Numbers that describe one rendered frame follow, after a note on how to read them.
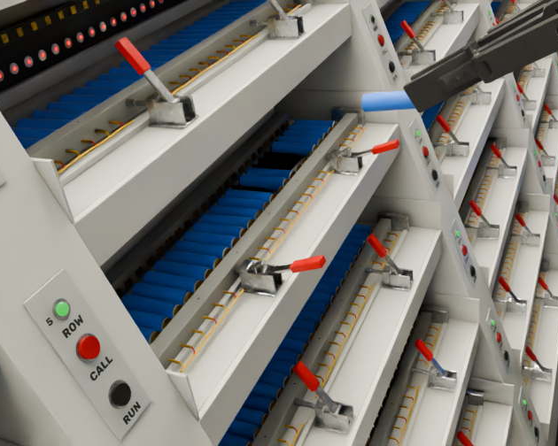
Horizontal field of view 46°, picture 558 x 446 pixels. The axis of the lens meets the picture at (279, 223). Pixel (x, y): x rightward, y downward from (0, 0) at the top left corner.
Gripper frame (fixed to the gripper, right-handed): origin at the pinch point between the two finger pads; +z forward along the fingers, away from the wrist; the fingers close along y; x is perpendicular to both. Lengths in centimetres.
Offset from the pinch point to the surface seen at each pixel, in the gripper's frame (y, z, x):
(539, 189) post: 100, 32, -58
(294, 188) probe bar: 4.1, 24.9, -4.1
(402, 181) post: 30.1, 26.2, -17.8
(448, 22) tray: 83, 25, -7
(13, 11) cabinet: -7.1, 33.7, 29.9
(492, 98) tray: 87, 26, -27
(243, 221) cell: -3.8, 27.9, -2.9
